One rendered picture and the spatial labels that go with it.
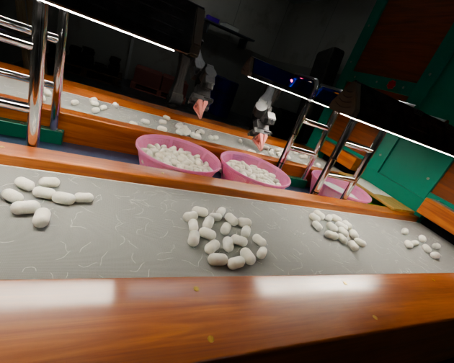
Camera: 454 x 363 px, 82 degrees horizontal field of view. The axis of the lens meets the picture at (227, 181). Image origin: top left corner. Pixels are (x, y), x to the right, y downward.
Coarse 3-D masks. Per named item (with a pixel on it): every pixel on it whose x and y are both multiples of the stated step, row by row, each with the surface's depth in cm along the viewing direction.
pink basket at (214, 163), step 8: (144, 136) 83; (152, 136) 86; (160, 136) 89; (168, 136) 91; (136, 144) 74; (144, 144) 84; (152, 144) 87; (168, 144) 91; (176, 144) 93; (184, 144) 93; (192, 144) 93; (144, 152) 71; (192, 152) 93; (200, 152) 93; (208, 152) 91; (144, 160) 73; (152, 160) 70; (208, 160) 91; (216, 160) 88; (160, 168) 71; (168, 168) 70; (176, 168) 69; (216, 168) 84
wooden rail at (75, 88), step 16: (0, 64) 100; (48, 80) 104; (64, 80) 111; (96, 96) 111; (112, 96) 116; (160, 112) 123; (176, 112) 130; (208, 128) 134; (224, 128) 138; (240, 128) 150; (272, 144) 152
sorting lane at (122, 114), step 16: (0, 80) 92; (16, 80) 98; (16, 96) 84; (64, 96) 101; (80, 96) 108; (112, 112) 103; (128, 112) 110; (144, 112) 119; (176, 128) 114; (192, 128) 123; (224, 144) 118; (240, 144) 128; (288, 160) 133; (304, 160) 146; (320, 160) 161
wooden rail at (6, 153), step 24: (0, 144) 52; (48, 168) 53; (72, 168) 55; (96, 168) 56; (120, 168) 60; (144, 168) 64; (216, 192) 70; (240, 192) 73; (264, 192) 77; (288, 192) 83; (384, 216) 102; (408, 216) 108
